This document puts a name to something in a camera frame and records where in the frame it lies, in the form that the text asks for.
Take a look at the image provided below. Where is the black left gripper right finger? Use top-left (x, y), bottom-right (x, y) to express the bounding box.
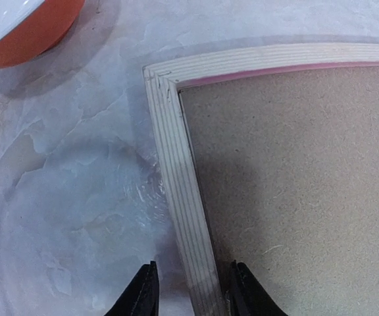
top-left (228, 261), bottom-right (285, 316)

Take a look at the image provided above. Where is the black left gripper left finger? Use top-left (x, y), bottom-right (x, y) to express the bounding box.
top-left (105, 261), bottom-right (159, 316)

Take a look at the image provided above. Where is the brown cardboard backing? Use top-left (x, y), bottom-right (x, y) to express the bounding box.
top-left (180, 67), bottom-right (379, 315)

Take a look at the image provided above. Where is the pink wooden picture frame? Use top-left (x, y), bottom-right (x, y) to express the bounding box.
top-left (143, 43), bottom-right (379, 315)

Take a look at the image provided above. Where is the orange white bowl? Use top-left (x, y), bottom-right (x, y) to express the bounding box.
top-left (0, 1), bottom-right (84, 68)

